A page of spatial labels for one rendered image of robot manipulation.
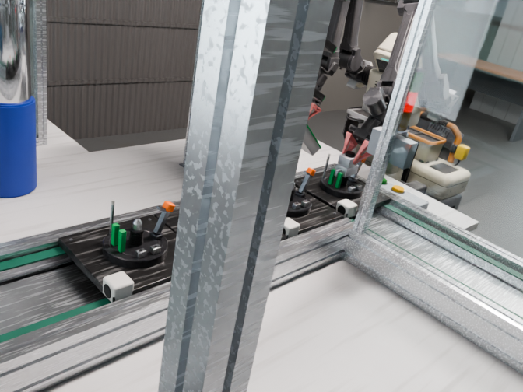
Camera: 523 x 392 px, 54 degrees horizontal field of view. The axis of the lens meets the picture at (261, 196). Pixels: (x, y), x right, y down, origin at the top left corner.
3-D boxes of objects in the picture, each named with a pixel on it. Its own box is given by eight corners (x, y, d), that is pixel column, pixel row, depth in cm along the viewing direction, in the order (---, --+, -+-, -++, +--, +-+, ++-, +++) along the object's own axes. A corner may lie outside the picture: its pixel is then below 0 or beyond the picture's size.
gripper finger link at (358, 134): (356, 161, 152) (373, 136, 153) (338, 152, 157) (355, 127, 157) (362, 171, 158) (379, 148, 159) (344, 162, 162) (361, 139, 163)
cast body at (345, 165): (345, 168, 164) (351, 148, 160) (356, 173, 161) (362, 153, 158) (329, 173, 158) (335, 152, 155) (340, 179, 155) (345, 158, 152)
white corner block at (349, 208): (342, 209, 154) (346, 197, 152) (355, 216, 151) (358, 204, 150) (333, 212, 151) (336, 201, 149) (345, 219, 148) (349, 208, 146)
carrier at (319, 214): (284, 186, 162) (292, 149, 156) (342, 221, 147) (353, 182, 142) (226, 201, 145) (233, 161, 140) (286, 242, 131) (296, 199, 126)
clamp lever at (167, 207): (157, 231, 116) (170, 201, 115) (162, 235, 115) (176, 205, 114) (145, 229, 113) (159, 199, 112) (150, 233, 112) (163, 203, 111)
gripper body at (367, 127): (373, 141, 153) (387, 121, 154) (346, 128, 159) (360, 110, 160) (378, 151, 158) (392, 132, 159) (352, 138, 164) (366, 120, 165)
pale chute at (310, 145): (291, 142, 189) (299, 134, 189) (313, 156, 180) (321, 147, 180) (255, 89, 169) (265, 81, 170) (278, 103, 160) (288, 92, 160)
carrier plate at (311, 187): (333, 173, 179) (335, 168, 178) (390, 203, 164) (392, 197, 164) (287, 185, 163) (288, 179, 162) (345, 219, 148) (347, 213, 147)
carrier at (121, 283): (151, 221, 129) (156, 176, 123) (210, 270, 114) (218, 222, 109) (57, 245, 112) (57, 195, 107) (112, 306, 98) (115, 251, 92)
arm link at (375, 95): (405, 94, 161) (379, 93, 166) (394, 71, 152) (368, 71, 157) (394, 126, 157) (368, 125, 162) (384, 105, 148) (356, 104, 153)
